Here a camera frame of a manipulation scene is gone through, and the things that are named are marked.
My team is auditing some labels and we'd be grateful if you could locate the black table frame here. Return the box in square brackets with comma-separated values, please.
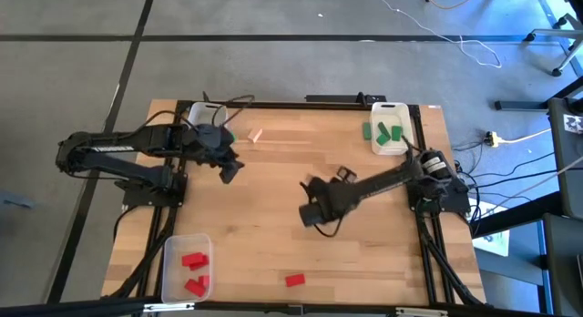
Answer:
[107, 97, 486, 309]

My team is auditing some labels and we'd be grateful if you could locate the long red block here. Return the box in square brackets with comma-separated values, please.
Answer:
[181, 251, 206, 268]

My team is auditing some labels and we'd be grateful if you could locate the grey rolling stand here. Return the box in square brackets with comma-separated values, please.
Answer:
[522, 12, 583, 77]

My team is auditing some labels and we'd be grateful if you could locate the white floor cable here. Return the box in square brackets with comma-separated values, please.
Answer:
[375, 0, 503, 69]

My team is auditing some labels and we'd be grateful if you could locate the black flat bar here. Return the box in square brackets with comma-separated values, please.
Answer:
[303, 92, 388, 105]

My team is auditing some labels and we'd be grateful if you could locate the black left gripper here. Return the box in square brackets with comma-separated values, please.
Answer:
[189, 123, 246, 185]

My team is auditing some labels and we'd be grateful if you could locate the white plastic bin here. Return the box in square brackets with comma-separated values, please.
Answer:
[187, 101, 229, 129]
[370, 101, 415, 157]

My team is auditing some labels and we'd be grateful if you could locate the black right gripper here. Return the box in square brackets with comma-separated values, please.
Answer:
[298, 176, 347, 228]

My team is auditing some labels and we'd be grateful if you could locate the clear plastic bin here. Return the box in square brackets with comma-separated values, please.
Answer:
[160, 232, 215, 304]

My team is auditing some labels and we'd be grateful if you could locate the black white fiducial tag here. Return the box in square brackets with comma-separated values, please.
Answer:
[562, 113, 583, 136]

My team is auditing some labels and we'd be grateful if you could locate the white power cord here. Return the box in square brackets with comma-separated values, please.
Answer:
[498, 128, 553, 145]

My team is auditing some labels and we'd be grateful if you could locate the dark grey desk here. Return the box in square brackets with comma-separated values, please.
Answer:
[546, 96, 583, 218]

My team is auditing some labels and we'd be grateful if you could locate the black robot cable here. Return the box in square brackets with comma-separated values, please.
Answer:
[199, 91, 256, 127]

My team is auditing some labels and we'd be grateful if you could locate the black frame beam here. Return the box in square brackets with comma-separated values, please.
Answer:
[0, 297, 583, 317]

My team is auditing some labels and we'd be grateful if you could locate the black floor bar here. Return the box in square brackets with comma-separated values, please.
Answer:
[494, 75, 583, 112]

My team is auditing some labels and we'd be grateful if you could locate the white paper sheet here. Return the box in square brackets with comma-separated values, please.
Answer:
[470, 199, 512, 258]

